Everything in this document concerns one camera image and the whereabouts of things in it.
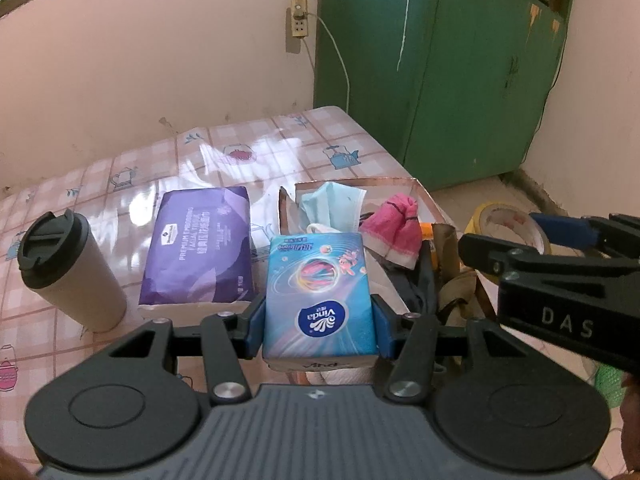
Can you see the beige wall power strip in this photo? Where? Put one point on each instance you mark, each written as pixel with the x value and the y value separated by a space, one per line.
pixel 299 22

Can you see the purple tissue pack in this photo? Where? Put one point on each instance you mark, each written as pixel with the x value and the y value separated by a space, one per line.
pixel 200 250

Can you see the pink sock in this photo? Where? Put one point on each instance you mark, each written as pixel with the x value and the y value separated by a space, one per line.
pixel 395 230

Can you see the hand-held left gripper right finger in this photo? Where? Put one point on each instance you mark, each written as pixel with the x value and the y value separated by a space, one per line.
pixel 381 325

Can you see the paper cup with black lid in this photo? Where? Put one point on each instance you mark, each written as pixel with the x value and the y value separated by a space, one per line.
pixel 75 285

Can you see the green mesh item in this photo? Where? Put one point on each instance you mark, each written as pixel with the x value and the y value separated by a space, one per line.
pixel 607 382

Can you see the cardboard box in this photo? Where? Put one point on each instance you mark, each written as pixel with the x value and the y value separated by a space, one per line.
pixel 380 190

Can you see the blue tissue packet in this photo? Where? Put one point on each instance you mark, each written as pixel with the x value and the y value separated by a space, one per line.
pixel 320 290

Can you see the dark grey sock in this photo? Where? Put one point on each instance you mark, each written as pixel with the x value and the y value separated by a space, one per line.
pixel 410 285

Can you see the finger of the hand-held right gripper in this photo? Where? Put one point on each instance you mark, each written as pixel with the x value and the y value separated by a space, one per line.
pixel 485 255
pixel 565 230

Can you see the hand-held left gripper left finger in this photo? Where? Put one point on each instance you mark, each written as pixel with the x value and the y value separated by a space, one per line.
pixel 256 322

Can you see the yellow tape roll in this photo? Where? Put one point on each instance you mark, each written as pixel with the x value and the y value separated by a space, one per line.
pixel 480 215

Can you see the green wooden cabinet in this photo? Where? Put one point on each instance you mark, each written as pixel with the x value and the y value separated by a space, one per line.
pixel 450 85

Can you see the orange tissue packet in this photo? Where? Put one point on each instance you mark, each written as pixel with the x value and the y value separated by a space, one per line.
pixel 426 231

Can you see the blue face mask stack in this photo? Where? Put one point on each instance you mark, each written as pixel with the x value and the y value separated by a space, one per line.
pixel 330 205

